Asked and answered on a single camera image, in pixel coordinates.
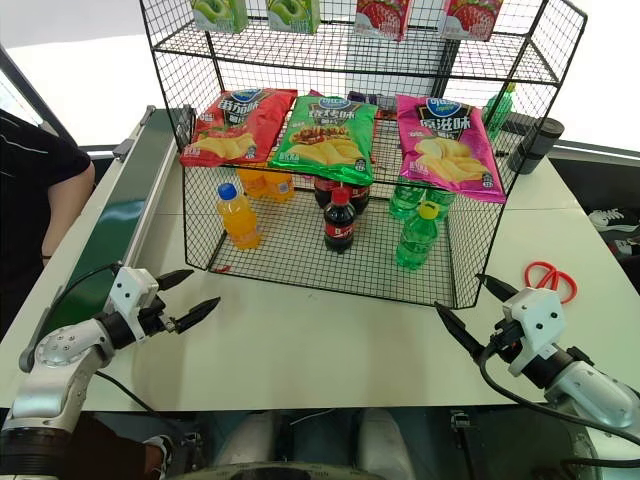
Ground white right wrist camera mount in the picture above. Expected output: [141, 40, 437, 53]
[501, 286, 567, 377]

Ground green conveyor belt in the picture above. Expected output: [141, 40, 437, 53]
[18, 103, 196, 374]

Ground red handled scissors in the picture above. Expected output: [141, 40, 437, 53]
[523, 260, 579, 306]

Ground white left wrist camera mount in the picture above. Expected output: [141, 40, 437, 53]
[106, 266, 164, 342]

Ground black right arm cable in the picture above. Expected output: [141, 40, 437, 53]
[477, 344, 640, 452]

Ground red potato chip bag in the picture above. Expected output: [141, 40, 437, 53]
[178, 87, 299, 169]

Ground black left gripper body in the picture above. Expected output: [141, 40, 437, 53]
[134, 294, 184, 345]

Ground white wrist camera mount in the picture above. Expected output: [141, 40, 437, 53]
[106, 266, 164, 342]
[501, 286, 567, 377]

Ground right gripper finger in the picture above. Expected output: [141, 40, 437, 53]
[474, 273, 520, 303]
[433, 300, 485, 360]

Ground pink potato chip bag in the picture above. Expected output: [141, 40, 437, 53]
[394, 93, 508, 205]

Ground grey rounded shape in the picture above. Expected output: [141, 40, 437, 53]
[213, 408, 282, 480]
[356, 406, 417, 480]

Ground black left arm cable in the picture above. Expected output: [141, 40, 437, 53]
[44, 261, 157, 416]

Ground cola bottle red cap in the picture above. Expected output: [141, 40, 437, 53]
[322, 187, 359, 256]

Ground green potato chip bag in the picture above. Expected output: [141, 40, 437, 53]
[267, 94, 379, 186]

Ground black wire mesh rack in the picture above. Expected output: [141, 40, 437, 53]
[137, 0, 590, 309]

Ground strawberry drink carton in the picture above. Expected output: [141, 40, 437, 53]
[354, 0, 414, 43]
[441, 0, 504, 43]

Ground black cylindrical container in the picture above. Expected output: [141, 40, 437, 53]
[506, 117, 567, 176]

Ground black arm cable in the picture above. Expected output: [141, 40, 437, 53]
[44, 261, 157, 416]
[477, 344, 640, 452]

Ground green soda bottle yellow cap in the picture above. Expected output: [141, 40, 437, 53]
[395, 201, 442, 272]

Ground green apple drink carton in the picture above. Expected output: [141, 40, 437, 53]
[191, 0, 249, 34]
[265, 0, 322, 36]

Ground person in black shirt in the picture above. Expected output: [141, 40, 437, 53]
[0, 107, 97, 341]

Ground black white sneaker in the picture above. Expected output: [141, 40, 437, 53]
[586, 206, 640, 232]
[606, 233, 640, 260]

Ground purple snack packet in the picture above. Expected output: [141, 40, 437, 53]
[346, 89, 399, 119]

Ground red white shoe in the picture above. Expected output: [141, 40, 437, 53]
[141, 433, 177, 477]

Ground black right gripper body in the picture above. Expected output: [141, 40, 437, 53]
[478, 318, 525, 365]

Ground orange soda bottle blue cap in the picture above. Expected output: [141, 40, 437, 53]
[215, 182, 264, 251]

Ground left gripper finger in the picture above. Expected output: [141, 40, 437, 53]
[173, 295, 223, 335]
[154, 268, 196, 294]

